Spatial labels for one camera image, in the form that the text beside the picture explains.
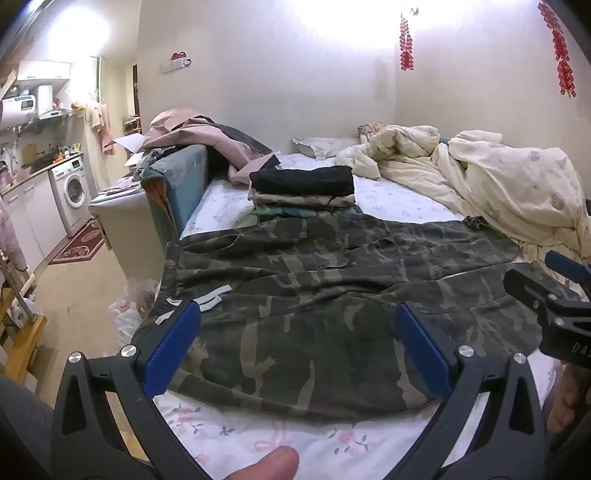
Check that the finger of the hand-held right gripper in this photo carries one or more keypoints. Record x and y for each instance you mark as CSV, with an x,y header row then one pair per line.
x,y
561,264
526,284

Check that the white floral pillow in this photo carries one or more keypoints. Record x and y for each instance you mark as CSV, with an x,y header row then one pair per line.
x,y
323,146

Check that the dark grey garment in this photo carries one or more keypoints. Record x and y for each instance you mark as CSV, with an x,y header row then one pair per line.
x,y
242,138

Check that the dark grey clothing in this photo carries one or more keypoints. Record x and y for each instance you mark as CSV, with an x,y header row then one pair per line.
x,y
21,434

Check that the white water heater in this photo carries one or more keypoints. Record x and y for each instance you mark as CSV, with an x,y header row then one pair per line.
x,y
18,110

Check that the white range hood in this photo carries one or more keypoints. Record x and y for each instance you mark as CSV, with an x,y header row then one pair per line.
x,y
46,99

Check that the white paper sheet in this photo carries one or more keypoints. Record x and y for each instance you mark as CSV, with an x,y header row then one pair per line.
x,y
131,142

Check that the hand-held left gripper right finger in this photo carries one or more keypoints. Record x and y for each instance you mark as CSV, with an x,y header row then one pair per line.
x,y
422,350

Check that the camouflage pants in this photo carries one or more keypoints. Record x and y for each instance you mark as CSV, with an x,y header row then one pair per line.
x,y
300,286

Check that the pink clothes pile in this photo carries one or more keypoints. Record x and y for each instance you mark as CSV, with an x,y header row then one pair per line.
x,y
184,127

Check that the brown floral cloth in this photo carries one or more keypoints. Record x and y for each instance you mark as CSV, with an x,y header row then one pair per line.
x,y
371,129

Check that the green folded clothes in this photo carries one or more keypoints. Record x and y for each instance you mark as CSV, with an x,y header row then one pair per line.
x,y
286,211

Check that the white wall cabinet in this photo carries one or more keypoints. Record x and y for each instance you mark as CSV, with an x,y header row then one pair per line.
x,y
44,71

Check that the yellow wooden rack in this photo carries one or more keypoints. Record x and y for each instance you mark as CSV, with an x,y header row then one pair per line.
x,y
23,341

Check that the person's left hand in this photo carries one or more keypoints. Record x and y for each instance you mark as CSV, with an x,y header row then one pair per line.
x,y
268,464

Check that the pink hanging garment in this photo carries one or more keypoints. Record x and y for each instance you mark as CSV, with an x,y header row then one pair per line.
x,y
11,235

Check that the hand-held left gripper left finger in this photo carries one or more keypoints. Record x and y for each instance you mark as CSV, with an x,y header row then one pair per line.
x,y
173,346

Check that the white kitchen cabinets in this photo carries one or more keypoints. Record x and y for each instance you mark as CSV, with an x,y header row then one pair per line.
x,y
27,217

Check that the black folded pants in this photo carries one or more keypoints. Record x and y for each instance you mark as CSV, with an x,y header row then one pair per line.
x,y
302,180

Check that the white plastic bag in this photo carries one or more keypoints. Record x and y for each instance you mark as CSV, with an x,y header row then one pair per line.
x,y
129,314

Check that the red patterned rug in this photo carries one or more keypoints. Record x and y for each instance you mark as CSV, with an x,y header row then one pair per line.
x,y
78,244

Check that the beige folded clothes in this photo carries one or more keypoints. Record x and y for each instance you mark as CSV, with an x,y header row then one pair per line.
x,y
295,198

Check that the cream duvet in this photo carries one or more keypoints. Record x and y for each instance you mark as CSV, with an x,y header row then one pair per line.
x,y
508,184

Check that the red firecracker decoration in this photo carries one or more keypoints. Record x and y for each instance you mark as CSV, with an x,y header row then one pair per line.
x,y
561,55
406,46

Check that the white washing machine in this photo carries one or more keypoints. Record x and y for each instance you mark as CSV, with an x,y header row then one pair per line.
x,y
74,194

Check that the white wall shelf red bow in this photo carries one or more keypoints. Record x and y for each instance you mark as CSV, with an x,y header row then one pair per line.
x,y
178,64

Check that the pink hanging towel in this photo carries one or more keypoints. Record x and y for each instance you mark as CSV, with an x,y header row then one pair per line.
x,y
104,124

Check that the bed with floral sheet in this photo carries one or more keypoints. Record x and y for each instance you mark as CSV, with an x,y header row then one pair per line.
x,y
397,196

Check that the person's right hand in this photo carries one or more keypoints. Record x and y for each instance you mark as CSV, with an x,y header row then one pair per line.
x,y
565,401

